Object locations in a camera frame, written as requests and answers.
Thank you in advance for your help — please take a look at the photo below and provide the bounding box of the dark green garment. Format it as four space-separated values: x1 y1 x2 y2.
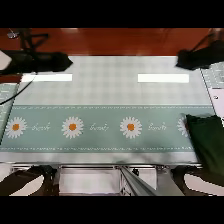
184 113 224 186

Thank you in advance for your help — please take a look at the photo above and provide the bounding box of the silver frame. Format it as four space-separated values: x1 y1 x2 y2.
0 61 224 197

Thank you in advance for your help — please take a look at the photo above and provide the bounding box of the black cable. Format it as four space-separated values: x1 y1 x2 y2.
0 73 37 106

